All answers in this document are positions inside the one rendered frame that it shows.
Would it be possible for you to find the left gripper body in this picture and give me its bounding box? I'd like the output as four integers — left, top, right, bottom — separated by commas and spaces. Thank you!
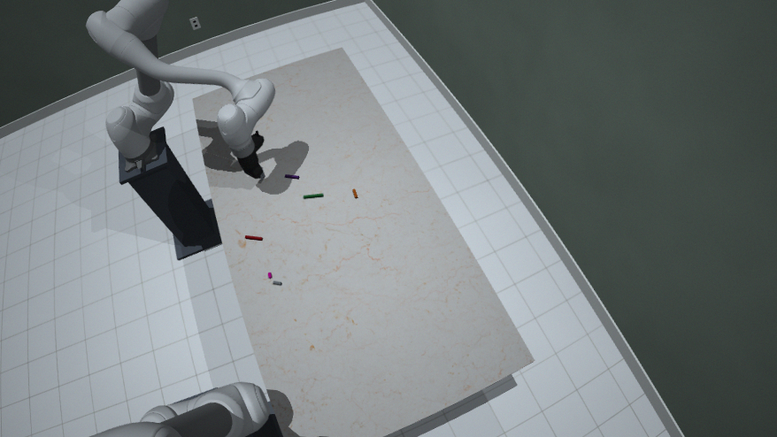
229, 131, 264, 179

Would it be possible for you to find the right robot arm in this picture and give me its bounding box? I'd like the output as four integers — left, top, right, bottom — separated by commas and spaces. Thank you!
89, 382, 270, 437

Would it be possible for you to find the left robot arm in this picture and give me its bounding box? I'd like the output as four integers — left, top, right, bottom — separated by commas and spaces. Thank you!
86, 0, 275, 173

